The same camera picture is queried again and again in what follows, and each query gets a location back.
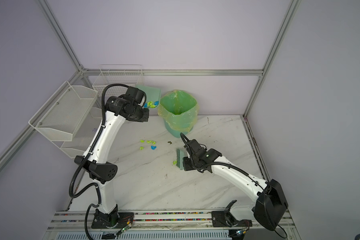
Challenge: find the green hand brush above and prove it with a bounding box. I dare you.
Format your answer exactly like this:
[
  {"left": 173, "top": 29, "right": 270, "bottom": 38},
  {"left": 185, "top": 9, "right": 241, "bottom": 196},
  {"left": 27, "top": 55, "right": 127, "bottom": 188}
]
[{"left": 176, "top": 148, "right": 186, "bottom": 171}]

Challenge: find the green plastic dustpan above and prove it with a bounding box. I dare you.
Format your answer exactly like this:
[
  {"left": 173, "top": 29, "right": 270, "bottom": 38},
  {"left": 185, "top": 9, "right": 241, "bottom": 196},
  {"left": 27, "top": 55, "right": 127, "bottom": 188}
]
[{"left": 136, "top": 85, "right": 161, "bottom": 103}]

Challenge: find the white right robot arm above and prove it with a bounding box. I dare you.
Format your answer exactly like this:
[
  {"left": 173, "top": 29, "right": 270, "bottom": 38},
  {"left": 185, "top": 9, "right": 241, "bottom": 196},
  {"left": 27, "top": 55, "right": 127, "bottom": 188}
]
[{"left": 181, "top": 134, "right": 289, "bottom": 231}]

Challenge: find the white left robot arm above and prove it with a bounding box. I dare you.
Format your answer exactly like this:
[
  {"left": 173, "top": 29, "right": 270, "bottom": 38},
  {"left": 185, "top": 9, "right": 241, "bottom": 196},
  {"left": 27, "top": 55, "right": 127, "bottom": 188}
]
[{"left": 69, "top": 84, "right": 149, "bottom": 228}]

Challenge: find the green blue scrap group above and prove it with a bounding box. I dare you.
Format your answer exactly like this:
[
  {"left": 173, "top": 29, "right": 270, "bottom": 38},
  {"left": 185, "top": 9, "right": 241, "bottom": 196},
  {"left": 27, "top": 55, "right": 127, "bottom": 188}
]
[{"left": 144, "top": 101, "right": 159, "bottom": 108}]

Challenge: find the yellow-green bin liner bag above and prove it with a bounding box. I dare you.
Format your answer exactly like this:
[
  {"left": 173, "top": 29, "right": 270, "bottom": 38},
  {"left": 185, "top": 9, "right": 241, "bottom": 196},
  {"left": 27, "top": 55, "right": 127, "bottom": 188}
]
[{"left": 157, "top": 89, "right": 199, "bottom": 133}]

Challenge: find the green trash bin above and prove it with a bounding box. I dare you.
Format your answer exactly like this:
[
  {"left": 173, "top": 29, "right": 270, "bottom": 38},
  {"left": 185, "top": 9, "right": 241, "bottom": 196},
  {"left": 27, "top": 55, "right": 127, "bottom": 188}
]
[{"left": 157, "top": 89, "right": 199, "bottom": 139}]

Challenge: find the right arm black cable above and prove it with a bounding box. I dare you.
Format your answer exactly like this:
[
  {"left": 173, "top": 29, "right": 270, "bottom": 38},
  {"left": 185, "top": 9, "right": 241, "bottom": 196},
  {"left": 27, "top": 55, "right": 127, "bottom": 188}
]
[{"left": 179, "top": 132, "right": 289, "bottom": 239}]

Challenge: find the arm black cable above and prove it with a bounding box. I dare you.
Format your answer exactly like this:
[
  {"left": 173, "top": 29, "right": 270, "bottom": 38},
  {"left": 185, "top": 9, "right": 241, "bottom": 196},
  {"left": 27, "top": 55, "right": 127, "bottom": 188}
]
[
  {"left": 179, "top": 132, "right": 289, "bottom": 239},
  {"left": 68, "top": 83, "right": 131, "bottom": 240}
]

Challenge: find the white wire wall basket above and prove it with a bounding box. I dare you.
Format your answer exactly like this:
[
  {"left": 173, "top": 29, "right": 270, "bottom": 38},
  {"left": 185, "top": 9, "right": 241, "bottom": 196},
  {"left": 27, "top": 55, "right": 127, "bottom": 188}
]
[{"left": 93, "top": 65, "right": 144, "bottom": 96}]

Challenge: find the white mesh wall shelf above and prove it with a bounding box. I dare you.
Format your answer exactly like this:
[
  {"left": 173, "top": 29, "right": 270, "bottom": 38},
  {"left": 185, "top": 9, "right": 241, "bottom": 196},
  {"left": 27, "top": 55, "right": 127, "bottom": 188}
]
[{"left": 29, "top": 82, "right": 102, "bottom": 159}]

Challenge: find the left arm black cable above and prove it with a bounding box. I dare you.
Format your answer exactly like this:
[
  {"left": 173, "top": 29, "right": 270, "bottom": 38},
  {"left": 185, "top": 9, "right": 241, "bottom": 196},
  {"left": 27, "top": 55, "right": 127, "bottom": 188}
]
[{"left": 68, "top": 83, "right": 131, "bottom": 240}]

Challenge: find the aluminium frame post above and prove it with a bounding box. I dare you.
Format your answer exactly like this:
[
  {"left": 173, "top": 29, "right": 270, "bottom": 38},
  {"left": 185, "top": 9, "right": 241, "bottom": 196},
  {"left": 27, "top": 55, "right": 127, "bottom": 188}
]
[{"left": 36, "top": 0, "right": 84, "bottom": 72}]

